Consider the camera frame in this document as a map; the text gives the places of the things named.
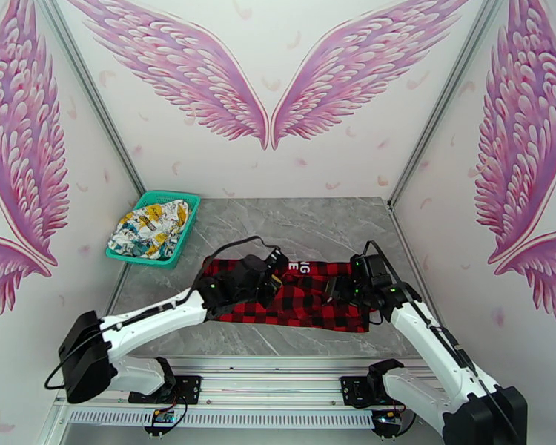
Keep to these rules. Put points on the red black plaid shirt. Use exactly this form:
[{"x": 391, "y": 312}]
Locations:
[{"x": 306, "y": 311}]

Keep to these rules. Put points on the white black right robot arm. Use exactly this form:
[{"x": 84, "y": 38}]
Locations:
[{"x": 426, "y": 337}]

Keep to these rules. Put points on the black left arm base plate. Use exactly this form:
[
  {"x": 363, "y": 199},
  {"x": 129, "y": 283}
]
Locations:
[{"x": 187, "y": 388}]

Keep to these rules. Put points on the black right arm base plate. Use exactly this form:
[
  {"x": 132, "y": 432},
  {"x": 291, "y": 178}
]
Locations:
[{"x": 352, "y": 388}]

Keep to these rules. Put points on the aluminium corner post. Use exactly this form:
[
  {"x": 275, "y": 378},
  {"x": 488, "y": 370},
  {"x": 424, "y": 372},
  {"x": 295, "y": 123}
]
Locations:
[
  {"x": 445, "y": 100},
  {"x": 92, "y": 96}
]

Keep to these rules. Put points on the white yellow teal printed shirt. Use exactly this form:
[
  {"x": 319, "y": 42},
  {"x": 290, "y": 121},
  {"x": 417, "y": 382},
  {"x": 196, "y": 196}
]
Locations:
[{"x": 143, "y": 230}]

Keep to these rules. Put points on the teal plastic basket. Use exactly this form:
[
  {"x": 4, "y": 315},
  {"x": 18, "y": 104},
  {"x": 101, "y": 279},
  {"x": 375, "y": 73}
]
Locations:
[{"x": 167, "y": 196}]

